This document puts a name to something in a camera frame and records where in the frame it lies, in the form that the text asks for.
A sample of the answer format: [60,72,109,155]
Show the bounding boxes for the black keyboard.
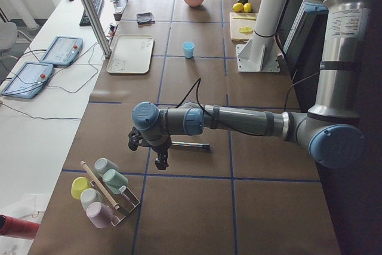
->
[79,0,106,27]

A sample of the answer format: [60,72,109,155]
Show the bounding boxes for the lower blue teach pendant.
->
[1,62,54,100]

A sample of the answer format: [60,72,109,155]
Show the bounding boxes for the steel muddler black tip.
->
[171,141,210,150]

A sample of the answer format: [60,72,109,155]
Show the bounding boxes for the yellow cup on rack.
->
[70,177,91,200]

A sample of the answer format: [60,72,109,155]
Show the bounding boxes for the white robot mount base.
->
[236,0,287,73]

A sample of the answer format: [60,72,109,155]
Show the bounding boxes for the wooden rolling stick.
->
[80,161,120,210]

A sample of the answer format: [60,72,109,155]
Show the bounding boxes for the metal wire cup rack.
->
[90,180,140,227]

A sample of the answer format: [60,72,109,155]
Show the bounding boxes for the blue teach pendant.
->
[1,62,54,100]
[40,36,84,67]

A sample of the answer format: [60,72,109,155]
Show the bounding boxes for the aluminium frame post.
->
[81,0,112,59]

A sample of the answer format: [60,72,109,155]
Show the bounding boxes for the white cup on rack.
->
[80,188,103,211]

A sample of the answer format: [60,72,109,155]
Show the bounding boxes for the wooden cutting board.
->
[229,12,258,41]

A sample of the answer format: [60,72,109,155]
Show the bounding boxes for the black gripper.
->
[150,143,171,169]

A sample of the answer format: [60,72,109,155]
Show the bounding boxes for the red cylinder object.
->
[1,214,40,239]

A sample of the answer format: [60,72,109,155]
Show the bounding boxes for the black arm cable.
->
[174,77,269,136]

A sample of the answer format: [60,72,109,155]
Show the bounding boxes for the yellow lemon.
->
[243,2,252,13]
[232,2,244,13]

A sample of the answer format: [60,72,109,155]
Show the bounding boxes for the lemon slices stack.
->
[238,26,253,34]

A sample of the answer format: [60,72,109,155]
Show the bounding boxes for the upper blue teach pendant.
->
[40,36,84,67]

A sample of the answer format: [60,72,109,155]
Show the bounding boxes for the folded grey purple cloth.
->
[136,12,155,25]

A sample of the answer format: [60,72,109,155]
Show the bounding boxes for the cream bear serving tray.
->
[106,35,154,74]

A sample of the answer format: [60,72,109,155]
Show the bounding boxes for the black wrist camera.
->
[128,127,144,151]

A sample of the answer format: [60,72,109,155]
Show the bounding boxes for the green cup on rack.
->
[102,169,128,194]

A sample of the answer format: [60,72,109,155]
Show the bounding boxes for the light blue plastic cup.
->
[182,41,195,59]

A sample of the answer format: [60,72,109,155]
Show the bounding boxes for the yellow plastic knife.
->
[232,16,256,20]

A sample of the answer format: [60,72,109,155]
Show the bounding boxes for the pink cup on rack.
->
[86,202,114,229]

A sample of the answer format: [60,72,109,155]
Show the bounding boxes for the grey cup on rack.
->
[94,158,119,176]

